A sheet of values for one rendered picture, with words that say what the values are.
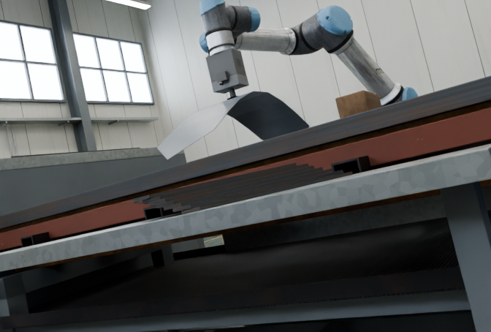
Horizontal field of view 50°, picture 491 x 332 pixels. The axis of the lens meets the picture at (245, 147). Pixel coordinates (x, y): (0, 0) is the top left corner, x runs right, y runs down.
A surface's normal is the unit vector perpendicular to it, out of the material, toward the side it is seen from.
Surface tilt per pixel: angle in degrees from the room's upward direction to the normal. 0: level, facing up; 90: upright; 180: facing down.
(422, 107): 90
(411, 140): 90
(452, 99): 90
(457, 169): 90
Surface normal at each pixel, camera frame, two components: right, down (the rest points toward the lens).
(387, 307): -0.53, 0.05
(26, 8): 0.81, -0.23
